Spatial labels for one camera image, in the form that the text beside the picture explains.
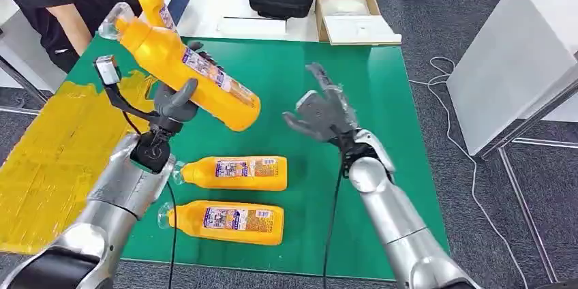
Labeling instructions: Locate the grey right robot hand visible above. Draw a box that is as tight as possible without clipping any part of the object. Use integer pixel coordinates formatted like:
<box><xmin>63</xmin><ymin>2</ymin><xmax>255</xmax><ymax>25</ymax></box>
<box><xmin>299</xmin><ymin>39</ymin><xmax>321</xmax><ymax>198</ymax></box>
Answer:
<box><xmin>282</xmin><ymin>62</ymin><xmax>363</xmax><ymax>145</ymax></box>

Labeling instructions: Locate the dark blue tablet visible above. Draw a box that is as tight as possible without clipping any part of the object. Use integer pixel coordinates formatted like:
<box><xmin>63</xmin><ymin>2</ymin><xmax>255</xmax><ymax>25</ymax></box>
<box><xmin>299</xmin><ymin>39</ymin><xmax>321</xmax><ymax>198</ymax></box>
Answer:
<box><xmin>167</xmin><ymin>0</ymin><xmax>193</xmax><ymax>27</ymax></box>

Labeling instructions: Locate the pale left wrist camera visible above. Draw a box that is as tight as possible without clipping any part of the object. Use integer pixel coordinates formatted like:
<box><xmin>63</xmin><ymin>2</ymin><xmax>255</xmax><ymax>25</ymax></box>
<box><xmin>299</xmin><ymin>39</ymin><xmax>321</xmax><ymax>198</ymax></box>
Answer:
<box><xmin>93</xmin><ymin>55</ymin><xmax>159</xmax><ymax>121</ymax></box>

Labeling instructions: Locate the white foam sheet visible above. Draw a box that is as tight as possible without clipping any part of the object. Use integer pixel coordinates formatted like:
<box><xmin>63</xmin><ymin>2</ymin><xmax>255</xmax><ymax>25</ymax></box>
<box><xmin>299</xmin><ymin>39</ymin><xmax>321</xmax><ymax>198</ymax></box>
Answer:
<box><xmin>322</xmin><ymin>14</ymin><xmax>403</xmax><ymax>46</ymax></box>
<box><xmin>320</xmin><ymin>0</ymin><xmax>370</xmax><ymax>17</ymax></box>

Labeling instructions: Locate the grey metal table leg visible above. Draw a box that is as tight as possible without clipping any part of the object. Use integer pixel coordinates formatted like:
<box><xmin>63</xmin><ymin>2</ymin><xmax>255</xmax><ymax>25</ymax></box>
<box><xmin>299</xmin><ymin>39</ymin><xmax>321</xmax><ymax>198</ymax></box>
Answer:
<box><xmin>0</xmin><ymin>55</ymin><xmax>49</xmax><ymax>117</ymax></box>

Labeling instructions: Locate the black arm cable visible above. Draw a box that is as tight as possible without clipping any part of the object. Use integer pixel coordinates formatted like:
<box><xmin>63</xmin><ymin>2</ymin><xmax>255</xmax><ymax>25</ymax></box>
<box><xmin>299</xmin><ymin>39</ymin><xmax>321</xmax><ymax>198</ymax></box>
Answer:
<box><xmin>322</xmin><ymin>133</ymin><xmax>358</xmax><ymax>289</ymax></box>
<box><xmin>121</xmin><ymin>110</ymin><xmax>179</xmax><ymax>289</ymax></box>

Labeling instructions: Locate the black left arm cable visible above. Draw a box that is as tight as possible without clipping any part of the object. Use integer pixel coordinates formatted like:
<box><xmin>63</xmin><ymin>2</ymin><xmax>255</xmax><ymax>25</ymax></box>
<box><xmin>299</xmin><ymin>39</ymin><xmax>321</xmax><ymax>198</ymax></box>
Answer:
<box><xmin>121</xmin><ymin>110</ymin><xmax>179</xmax><ymax>289</ymax></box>

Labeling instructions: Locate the white angled table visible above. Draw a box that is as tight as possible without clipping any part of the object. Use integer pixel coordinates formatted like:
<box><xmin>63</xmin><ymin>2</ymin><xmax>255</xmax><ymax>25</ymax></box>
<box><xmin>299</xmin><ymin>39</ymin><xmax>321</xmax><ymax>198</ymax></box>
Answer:
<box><xmin>446</xmin><ymin>0</ymin><xmax>578</xmax><ymax>286</ymax></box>

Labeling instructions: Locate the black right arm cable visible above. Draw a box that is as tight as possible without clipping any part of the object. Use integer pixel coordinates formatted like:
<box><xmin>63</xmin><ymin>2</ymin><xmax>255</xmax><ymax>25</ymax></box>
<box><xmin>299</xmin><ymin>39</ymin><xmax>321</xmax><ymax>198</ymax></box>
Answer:
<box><xmin>322</xmin><ymin>133</ymin><xmax>358</xmax><ymax>289</ymax></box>

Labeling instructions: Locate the green table mat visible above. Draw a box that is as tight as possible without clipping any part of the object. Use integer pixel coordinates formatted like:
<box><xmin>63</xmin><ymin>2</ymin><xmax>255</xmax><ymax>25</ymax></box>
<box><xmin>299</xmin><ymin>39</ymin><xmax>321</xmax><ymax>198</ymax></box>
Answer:
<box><xmin>65</xmin><ymin>35</ymin><xmax>451</xmax><ymax>282</ymax></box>

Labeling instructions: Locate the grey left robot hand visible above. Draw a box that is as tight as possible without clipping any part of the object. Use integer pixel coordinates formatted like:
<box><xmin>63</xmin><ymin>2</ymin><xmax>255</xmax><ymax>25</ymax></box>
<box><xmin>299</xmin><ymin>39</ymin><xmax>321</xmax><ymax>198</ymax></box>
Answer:
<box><xmin>153</xmin><ymin>41</ymin><xmax>223</xmax><ymax>135</ymax></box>

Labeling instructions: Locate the cardboard box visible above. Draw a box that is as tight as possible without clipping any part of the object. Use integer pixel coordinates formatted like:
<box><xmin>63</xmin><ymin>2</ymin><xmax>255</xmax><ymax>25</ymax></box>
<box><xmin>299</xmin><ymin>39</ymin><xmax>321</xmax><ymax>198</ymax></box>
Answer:
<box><xmin>314</xmin><ymin>0</ymin><xmax>403</xmax><ymax>47</ymax></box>

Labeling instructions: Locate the white floor cable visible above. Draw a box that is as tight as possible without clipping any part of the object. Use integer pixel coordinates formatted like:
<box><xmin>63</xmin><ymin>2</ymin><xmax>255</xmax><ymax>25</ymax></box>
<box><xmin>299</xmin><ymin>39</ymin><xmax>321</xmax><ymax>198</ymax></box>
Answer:
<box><xmin>408</xmin><ymin>55</ymin><xmax>530</xmax><ymax>289</ymax></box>

